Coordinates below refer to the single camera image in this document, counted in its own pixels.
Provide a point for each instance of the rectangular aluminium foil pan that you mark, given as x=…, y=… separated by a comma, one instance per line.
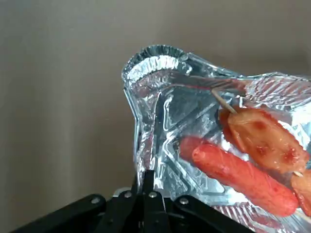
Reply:
x=170, y=97

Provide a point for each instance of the red sausage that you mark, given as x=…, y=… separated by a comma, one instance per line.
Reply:
x=243, y=179

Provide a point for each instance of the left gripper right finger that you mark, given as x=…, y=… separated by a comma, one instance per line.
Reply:
x=175, y=218

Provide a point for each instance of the sliced meat skewer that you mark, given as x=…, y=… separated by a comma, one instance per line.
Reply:
x=267, y=140

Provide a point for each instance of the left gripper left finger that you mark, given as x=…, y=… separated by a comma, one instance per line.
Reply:
x=85, y=213

